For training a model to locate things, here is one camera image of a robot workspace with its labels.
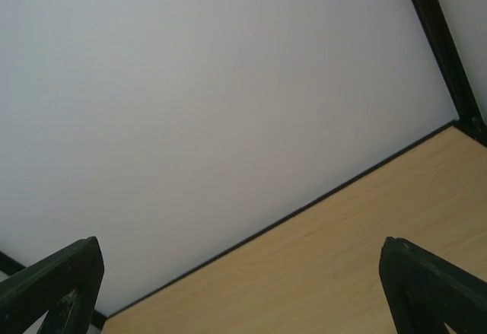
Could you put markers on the black cage frame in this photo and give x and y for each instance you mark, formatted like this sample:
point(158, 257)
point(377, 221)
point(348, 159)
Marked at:
point(448, 59)

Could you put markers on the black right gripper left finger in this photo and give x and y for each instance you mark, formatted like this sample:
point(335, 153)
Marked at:
point(62, 289)

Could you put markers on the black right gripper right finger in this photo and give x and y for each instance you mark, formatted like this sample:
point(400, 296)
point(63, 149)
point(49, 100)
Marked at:
point(427, 294)

